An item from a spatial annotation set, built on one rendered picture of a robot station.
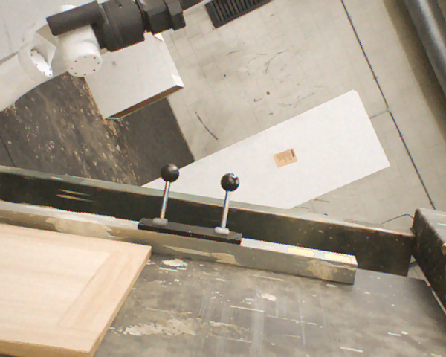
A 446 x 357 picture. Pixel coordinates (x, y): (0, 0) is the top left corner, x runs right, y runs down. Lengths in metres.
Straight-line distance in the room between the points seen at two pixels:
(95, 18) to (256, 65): 8.18
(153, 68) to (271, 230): 4.87
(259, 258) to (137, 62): 5.15
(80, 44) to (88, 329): 0.55
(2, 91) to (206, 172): 3.75
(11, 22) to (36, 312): 2.94
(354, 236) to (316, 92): 7.85
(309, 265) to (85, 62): 0.56
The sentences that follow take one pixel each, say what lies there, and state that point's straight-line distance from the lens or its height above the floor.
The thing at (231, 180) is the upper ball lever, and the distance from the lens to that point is 1.37.
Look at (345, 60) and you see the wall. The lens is 9.43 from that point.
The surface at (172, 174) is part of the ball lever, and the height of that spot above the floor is 1.44.
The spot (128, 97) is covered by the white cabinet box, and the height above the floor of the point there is 0.29.
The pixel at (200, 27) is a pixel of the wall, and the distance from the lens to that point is 9.62.
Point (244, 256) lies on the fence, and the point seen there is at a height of 1.51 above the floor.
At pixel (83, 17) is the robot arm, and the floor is 1.44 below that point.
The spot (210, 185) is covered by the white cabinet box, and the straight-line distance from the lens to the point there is 5.07.
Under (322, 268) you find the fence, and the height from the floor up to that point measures 1.64.
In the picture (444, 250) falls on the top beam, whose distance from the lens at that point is 1.38.
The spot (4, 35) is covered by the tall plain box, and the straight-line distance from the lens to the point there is 3.89.
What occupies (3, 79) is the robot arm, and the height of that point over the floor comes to 1.25.
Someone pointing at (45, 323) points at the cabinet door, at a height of 1.30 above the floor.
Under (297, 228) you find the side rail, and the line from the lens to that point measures 1.58.
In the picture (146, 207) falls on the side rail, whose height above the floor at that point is 1.31.
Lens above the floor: 1.74
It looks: 9 degrees down
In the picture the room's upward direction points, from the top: 66 degrees clockwise
